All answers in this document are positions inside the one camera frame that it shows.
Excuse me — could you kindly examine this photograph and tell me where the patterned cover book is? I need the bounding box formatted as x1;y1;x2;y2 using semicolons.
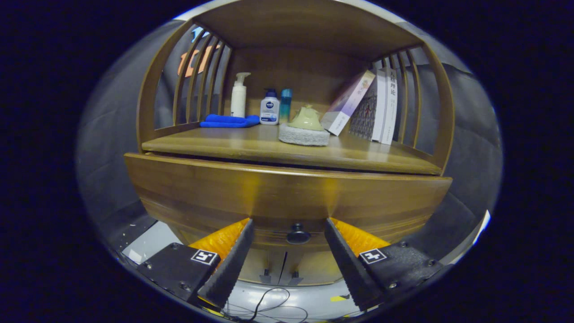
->
348;67;387;142

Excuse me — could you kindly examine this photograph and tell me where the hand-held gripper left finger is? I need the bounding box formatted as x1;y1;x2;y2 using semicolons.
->
137;218;255;310

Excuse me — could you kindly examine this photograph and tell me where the folded blue cloth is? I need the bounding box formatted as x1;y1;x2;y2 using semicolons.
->
200;114;261;129

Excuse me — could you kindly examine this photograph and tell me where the wooden drawer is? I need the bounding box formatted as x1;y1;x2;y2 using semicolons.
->
124;153;453;252

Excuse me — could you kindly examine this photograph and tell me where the white device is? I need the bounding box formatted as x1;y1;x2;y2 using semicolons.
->
448;210;491;265

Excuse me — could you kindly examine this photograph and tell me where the slim teal bottle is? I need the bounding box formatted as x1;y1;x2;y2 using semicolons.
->
279;88;293;125

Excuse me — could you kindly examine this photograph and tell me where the black floor cable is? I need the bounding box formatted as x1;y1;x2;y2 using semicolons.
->
224;287;310;323

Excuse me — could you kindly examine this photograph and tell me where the wooden countertop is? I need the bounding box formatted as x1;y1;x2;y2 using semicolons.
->
141;122;444;176

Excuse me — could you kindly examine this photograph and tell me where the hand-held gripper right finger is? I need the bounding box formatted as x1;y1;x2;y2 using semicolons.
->
324;217;449;312

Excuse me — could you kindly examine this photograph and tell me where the wooden cabinet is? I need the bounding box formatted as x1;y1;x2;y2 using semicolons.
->
124;0;456;288

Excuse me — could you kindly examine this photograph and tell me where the green grey scrub brush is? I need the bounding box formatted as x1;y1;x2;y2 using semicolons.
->
278;105;331;147

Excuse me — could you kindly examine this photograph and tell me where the white lotion bottle blue cap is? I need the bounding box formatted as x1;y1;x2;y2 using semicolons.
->
260;88;281;126

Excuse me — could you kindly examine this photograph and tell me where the purple white book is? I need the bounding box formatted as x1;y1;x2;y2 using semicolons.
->
320;70;376;136

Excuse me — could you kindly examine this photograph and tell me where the white pump bottle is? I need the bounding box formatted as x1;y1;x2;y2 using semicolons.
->
230;72;252;118

